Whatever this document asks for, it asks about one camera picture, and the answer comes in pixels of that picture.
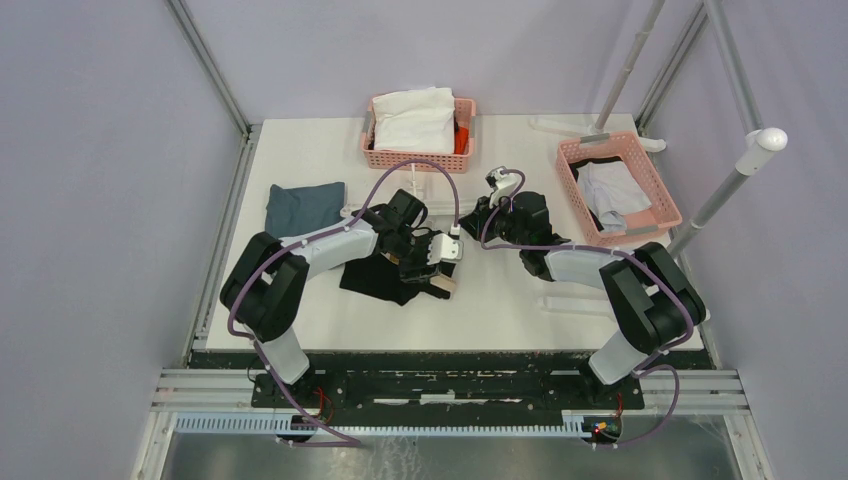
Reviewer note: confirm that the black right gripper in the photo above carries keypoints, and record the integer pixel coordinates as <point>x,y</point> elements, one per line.
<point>473,225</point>

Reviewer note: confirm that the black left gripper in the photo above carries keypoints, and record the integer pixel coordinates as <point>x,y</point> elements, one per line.
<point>420,270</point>

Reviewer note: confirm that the white clip hanger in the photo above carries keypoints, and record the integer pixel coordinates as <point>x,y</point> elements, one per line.
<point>428,185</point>

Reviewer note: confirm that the black underwear beige waistband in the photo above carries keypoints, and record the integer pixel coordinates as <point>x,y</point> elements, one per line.
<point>377,277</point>

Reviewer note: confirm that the pink basket with white cloth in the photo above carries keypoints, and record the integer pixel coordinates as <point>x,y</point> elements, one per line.
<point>465,117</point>

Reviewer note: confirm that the pink basket with underwear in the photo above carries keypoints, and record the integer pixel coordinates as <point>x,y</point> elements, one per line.
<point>646,225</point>

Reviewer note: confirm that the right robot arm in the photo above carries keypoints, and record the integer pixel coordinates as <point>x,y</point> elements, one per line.
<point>653,303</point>

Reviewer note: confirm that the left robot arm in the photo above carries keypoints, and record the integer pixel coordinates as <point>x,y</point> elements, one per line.
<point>264,290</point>

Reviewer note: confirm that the light grey underwear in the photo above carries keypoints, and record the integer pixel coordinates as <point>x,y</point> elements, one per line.
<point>610,192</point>

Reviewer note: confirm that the folded blue-grey cloth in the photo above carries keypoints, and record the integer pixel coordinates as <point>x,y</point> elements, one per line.
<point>301,210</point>

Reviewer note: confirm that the white crumpled cloth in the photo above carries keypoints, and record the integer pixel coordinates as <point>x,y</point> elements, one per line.
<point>418,121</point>

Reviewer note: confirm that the metal drying rack stand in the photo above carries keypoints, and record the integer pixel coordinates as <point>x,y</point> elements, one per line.
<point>762,143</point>

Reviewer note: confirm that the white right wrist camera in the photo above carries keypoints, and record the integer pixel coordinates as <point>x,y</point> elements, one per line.
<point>503,182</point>

